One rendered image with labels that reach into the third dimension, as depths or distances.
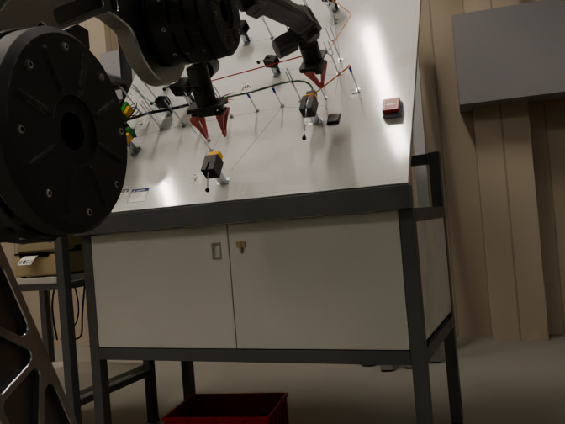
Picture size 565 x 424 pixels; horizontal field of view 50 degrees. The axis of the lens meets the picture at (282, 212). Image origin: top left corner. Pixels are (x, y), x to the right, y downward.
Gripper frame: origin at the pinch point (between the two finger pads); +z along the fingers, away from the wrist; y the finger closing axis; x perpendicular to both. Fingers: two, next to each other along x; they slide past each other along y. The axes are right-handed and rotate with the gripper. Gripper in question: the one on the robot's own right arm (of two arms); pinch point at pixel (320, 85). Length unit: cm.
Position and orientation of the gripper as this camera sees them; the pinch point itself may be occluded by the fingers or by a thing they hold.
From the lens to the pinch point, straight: 192.9
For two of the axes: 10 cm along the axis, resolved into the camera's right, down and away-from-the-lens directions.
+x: 9.1, -0.3, -4.1
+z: 3.0, 7.2, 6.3
